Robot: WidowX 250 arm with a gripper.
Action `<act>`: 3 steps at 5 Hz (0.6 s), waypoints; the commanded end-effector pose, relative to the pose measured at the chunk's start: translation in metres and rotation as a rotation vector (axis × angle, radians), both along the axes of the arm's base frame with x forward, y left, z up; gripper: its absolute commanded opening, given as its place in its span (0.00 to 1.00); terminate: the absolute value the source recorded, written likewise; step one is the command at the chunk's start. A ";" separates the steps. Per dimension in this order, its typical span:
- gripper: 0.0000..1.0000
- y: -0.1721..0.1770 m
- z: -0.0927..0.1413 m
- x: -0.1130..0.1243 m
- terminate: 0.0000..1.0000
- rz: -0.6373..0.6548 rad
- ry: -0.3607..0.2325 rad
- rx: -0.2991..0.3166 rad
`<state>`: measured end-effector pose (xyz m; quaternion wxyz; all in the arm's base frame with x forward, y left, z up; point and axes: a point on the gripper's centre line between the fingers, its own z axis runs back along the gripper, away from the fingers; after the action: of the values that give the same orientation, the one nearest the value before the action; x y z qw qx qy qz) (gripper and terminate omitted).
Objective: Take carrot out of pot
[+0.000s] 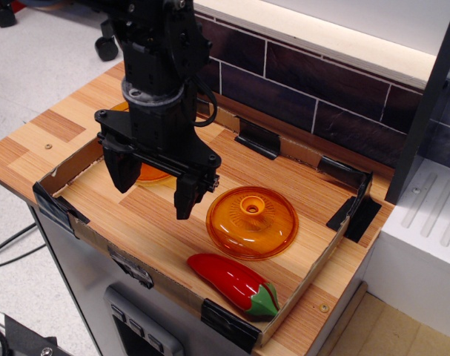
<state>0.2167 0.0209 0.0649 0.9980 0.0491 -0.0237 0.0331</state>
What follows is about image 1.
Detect white toy sink drainboard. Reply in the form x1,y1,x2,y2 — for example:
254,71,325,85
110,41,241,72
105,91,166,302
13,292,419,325
382,159,450,265

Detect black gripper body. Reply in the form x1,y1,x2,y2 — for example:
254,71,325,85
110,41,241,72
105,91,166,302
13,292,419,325
95,85,221,192

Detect red toy chili pepper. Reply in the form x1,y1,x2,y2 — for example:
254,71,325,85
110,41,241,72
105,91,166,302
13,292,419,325
187,254,280,317

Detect black floor cables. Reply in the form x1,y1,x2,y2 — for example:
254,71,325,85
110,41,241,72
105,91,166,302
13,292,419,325
0,222,47,271

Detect orange transparent pot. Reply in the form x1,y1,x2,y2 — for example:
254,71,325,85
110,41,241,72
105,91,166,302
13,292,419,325
112,102,172,186

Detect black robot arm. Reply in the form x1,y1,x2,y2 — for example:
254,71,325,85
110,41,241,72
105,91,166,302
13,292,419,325
91,1,221,220

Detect cardboard fence with black tape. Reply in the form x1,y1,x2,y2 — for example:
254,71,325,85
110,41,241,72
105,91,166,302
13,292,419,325
32,92,383,355

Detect grey oven control panel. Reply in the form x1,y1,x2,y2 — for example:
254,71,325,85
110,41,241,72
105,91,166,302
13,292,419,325
104,286,185,356

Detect black chair caster wheel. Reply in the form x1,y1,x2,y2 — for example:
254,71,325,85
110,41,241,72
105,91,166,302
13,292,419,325
94,19,119,62

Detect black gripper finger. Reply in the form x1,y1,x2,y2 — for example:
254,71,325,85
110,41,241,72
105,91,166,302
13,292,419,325
102,142,142,193
174,174,207,220

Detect orange transparent pot lid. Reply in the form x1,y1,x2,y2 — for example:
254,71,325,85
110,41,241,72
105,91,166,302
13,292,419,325
206,186,299,260

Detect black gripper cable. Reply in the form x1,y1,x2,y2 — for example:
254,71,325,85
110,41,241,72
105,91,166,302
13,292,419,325
190,76,219,128

